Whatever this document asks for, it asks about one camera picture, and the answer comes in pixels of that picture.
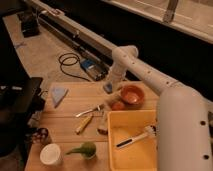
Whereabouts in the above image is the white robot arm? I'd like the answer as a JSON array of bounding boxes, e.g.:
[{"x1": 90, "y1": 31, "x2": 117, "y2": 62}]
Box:
[{"x1": 108, "y1": 45, "x2": 213, "y2": 171}]

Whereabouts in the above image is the red bowl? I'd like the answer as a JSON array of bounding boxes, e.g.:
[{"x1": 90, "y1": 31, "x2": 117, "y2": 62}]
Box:
[{"x1": 120, "y1": 85, "x2": 145, "y2": 105}]

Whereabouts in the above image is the blue electronic box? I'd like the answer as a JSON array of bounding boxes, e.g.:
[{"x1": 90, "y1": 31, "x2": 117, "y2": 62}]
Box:
[{"x1": 80, "y1": 59, "x2": 106, "y2": 81}]

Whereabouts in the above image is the orange tomato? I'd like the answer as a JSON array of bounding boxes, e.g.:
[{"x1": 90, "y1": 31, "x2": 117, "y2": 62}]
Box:
[{"x1": 111, "y1": 101, "x2": 125, "y2": 111}]

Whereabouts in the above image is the wooden spatula block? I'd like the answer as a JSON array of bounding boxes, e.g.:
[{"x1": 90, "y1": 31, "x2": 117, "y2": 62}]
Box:
[{"x1": 97, "y1": 113, "x2": 108, "y2": 135}]

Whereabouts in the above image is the light blue folded cloth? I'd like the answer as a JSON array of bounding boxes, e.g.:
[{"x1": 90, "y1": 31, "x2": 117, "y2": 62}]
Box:
[{"x1": 51, "y1": 87, "x2": 68, "y2": 107}]

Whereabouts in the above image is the white dish brush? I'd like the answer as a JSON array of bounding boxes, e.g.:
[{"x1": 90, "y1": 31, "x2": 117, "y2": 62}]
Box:
[{"x1": 116, "y1": 125, "x2": 156, "y2": 148}]

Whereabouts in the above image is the yellow plastic tub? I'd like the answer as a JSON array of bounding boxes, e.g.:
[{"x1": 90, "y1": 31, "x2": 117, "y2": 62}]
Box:
[{"x1": 108, "y1": 110, "x2": 157, "y2": 171}]

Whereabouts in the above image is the black stand at left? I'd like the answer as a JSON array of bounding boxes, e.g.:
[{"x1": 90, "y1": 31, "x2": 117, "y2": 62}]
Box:
[{"x1": 0, "y1": 77, "x2": 45, "y2": 157}]

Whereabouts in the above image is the black device on floor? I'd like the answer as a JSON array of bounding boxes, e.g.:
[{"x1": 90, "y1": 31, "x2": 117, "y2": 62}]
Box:
[{"x1": 17, "y1": 11, "x2": 40, "y2": 38}]

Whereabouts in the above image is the long metal rail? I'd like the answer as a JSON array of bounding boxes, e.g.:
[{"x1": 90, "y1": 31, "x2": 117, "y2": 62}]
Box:
[{"x1": 23, "y1": 0, "x2": 213, "y2": 134}]

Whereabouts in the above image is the black coiled cable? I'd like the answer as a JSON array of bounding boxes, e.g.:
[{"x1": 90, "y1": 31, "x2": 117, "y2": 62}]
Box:
[{"x1": 58, "y1": 52, "x2": 92, "y2": 83}]

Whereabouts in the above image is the wooden handled knife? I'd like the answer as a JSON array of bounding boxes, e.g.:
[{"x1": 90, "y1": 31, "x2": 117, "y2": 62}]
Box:
[{"x1": 75, "y1": 114, "x2": 93, "y2": 135}]

